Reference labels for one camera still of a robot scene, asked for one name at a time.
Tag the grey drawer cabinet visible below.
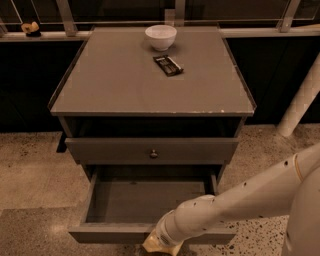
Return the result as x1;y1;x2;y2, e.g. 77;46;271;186
47;25;257;188

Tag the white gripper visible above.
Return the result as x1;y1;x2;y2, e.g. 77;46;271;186
142;215;183;256

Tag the round metal drawer knob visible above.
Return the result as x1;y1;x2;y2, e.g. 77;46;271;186
149;149;158;159

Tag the yellow black object on ledge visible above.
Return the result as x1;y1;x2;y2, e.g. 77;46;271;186
21;21;41;37

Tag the black snack bar packet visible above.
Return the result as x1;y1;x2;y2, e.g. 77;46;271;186
153;55;184;77

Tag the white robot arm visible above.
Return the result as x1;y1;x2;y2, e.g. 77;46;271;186
143;144;320;256

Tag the open grey lower drawer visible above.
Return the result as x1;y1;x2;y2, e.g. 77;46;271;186
68;165;237;245

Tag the white ceramic bowl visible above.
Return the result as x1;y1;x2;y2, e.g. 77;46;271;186
145;25;177;51

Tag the metal window railing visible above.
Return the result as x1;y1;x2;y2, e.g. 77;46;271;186
0;0;320;41

